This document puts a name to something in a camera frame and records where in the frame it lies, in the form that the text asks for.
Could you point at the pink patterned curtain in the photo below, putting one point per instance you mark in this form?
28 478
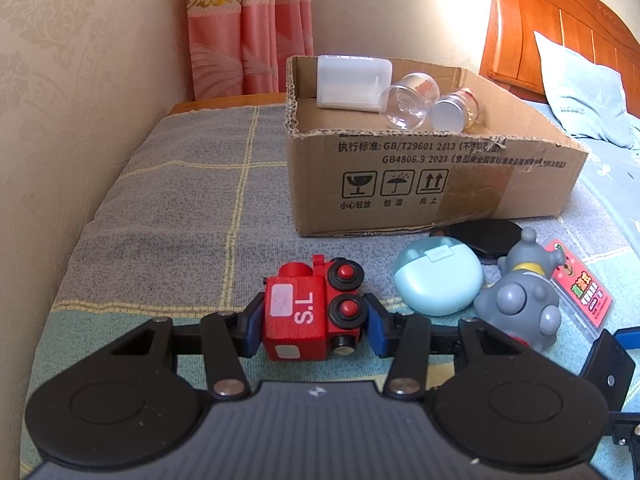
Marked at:
250 30

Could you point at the white green cotton swab box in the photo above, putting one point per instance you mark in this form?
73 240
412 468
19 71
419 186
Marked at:
350 82

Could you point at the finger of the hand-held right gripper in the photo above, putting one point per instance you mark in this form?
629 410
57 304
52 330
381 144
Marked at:
607 365

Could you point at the orange wooden headboard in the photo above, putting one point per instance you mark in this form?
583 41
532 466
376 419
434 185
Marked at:
530 15

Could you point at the mint earbud case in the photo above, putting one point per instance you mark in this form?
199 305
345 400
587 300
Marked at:
435 280

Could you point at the blue floral bed sheet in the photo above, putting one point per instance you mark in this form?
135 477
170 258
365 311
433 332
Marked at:
610 170

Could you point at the black round disc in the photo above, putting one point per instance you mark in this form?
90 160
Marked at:
480 235

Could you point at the clear plastic jar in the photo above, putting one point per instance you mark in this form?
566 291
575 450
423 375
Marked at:
405 102

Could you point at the light blue pillow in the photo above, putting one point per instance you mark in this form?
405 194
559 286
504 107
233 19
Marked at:
585 90

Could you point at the plaid grey green blanket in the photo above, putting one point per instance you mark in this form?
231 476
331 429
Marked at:
175 210

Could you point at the brown cardboard box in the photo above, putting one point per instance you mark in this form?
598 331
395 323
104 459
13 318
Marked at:
400 195

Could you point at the red wooden toy train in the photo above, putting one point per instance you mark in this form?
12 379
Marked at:
295 320

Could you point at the wooden bedside table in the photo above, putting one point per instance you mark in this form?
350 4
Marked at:
220 104

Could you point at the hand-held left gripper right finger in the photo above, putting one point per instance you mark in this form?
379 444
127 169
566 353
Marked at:
377 327

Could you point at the grey rhino toy figure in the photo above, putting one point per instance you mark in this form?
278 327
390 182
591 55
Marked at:
520 305

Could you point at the small jar of gold beads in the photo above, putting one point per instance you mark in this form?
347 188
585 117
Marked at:
452 112

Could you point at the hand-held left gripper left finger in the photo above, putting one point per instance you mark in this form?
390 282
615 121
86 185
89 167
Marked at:
255 322

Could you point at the red snack packet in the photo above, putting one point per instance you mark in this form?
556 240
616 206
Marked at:
585 295

